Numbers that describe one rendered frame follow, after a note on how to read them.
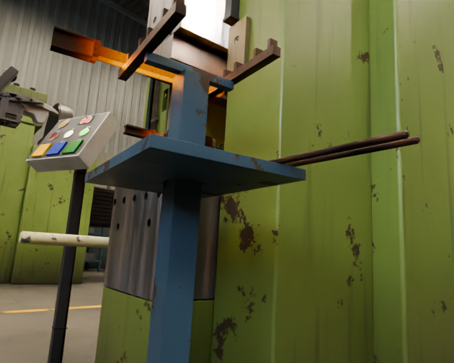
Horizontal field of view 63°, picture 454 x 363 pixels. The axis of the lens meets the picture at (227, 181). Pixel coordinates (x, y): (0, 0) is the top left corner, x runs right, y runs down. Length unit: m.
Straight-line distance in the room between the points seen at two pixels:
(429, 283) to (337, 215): 0.40
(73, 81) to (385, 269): 9.70
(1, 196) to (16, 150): 0.69
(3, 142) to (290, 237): 5.47
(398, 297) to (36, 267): 5.31
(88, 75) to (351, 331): 9.97
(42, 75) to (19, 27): 1.16
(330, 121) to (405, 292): 0.56
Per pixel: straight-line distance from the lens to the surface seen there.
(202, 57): 1.46
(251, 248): 1.03
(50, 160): 1.76
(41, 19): 10.72
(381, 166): 1.33
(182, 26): 1.40
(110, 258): 1.37
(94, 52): 0.89
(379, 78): 1.43
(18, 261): 5.97
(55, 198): 6.07
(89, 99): 10.48
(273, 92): 1.08
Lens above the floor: 0.61
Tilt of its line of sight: 11 degrees up
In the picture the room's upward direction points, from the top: 3 degrees clockwise
